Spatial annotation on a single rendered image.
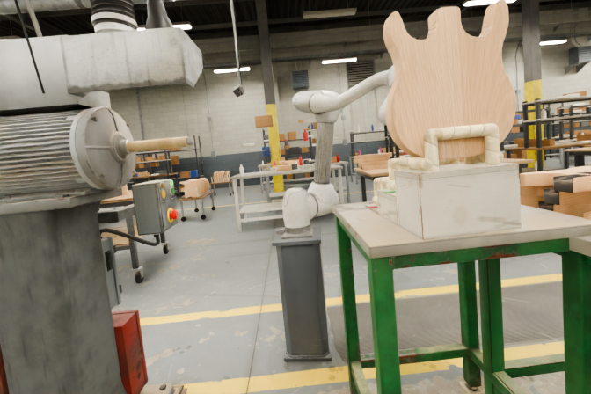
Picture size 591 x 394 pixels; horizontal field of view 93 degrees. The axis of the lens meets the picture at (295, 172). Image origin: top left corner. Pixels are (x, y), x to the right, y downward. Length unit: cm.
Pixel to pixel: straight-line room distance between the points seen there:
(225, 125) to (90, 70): 1139
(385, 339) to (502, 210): 45
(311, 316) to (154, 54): 148
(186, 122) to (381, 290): 1215
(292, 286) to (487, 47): 138
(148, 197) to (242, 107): 1109
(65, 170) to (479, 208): 111
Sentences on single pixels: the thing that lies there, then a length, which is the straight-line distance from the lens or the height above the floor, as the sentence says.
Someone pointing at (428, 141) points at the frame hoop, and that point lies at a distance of 79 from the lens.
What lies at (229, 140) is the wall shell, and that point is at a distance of 1214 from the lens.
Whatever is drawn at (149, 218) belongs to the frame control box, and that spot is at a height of 98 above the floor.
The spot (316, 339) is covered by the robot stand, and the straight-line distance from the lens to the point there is 184.
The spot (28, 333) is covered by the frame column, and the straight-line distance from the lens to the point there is 120.
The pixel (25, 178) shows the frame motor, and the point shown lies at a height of 118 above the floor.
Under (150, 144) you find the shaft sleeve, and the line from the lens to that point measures 97.
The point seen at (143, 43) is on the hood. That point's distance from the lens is 86.
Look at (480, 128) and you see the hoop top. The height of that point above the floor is 120.
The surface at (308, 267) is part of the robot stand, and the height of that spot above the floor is 54.
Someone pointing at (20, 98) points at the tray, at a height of 140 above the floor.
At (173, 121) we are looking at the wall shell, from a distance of 1286.
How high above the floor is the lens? 118
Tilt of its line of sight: 4 degrees down
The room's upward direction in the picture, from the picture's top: 5 degrees counter-clockwise
